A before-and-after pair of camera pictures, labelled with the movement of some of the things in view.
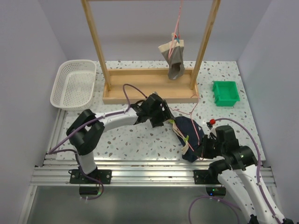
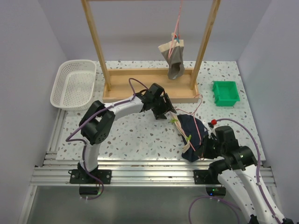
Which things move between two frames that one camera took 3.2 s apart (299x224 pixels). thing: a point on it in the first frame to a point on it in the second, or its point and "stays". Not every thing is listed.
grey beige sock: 174,52 stays
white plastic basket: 74,88 stays
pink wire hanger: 191,116 to 193,114
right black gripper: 202,151 stays
